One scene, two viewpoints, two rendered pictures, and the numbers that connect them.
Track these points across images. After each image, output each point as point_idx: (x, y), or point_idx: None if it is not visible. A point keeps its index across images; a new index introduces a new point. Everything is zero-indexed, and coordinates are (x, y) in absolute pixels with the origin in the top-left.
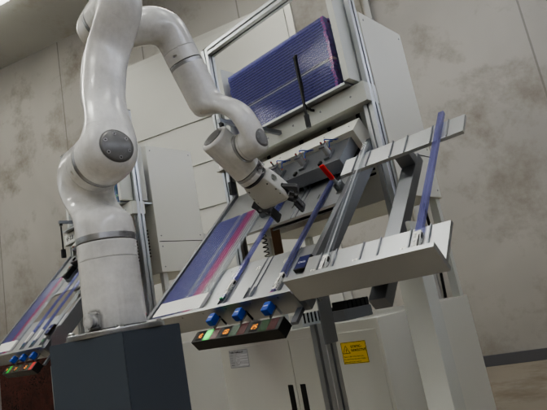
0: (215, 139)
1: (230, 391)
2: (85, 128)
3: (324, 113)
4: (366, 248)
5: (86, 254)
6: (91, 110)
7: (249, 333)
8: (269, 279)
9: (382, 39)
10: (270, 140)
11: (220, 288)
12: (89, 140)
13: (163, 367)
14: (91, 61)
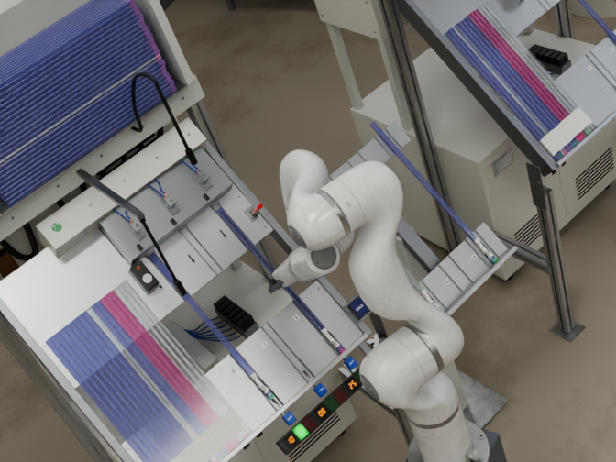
0: (336, 258)
1: None
2: (451, 332)
3: (148, 126)
4: (445, 268)
5: (458, 419)
6: (436, 313)
7: (355, 391)
8: (303, 344)
9: None
10: (63, 187)
11: (236, 393)
12: (460, 337)
13: None
14: (400, 269)
